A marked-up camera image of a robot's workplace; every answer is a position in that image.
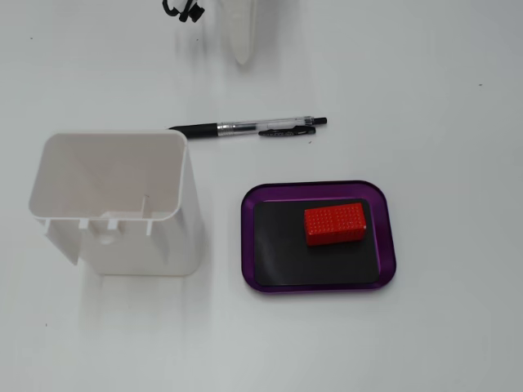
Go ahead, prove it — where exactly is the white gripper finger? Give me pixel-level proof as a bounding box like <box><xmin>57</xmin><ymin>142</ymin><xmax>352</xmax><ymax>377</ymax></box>
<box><xmin>226</xmin><ymin>0</ymin><xmax>257</xmax><ymax>66</ymax></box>

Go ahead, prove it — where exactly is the black clear retractable pen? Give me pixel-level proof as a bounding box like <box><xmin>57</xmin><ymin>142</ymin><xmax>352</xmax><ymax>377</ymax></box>
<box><xmin>168</xmin><ymin>116</ymin><xmax>329</xmax><ymax>141</ymax></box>

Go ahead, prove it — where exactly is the white plastic pen holder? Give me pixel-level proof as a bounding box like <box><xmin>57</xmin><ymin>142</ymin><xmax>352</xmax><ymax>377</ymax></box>
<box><xmin>27</xmin><ymin>129</ymin><xmax>202</xmax><ymax>278</ymax></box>

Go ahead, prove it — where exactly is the red perforated block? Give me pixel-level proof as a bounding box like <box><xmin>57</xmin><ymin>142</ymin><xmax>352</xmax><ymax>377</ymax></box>
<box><xmin>303</xmin><ymin>202</ymin><xmax>367</xmax><ymax>248</ymax></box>

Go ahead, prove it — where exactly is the black tray mat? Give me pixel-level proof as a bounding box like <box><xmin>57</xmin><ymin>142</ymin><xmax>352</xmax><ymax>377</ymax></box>
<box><xmin>253</xmin><ymin>198</ymin><xmax>379</xmax><ymax>287</ymax></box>

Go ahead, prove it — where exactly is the purple metal tray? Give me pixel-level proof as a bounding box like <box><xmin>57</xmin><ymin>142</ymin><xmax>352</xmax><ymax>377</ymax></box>
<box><xmin>239</xmin><ymin>180</ymin><xmax>397</xmax><ymax>294</ymax></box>

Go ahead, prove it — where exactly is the black cable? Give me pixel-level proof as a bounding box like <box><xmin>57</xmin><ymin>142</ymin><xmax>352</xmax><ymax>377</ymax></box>
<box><xmin>162</xmin><ymin>0</ymin><xmax>204</xmax><ymax>24</ymax></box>

